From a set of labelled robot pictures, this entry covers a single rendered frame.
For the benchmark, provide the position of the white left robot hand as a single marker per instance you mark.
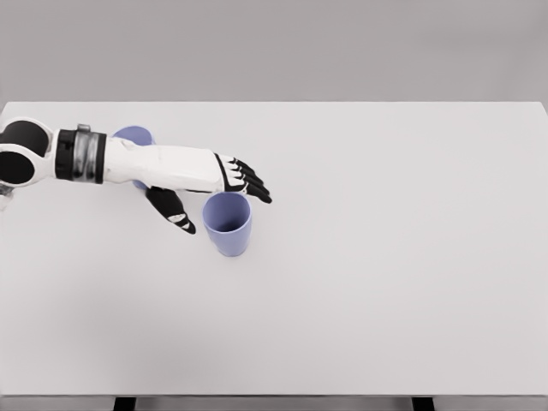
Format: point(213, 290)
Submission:
point(188, 170)

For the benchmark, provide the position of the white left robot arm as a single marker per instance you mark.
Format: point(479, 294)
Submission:
point(64, 156)

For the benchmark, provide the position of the blue plastic cup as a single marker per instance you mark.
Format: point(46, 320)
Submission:
point(136, 134)
point(228, 231)

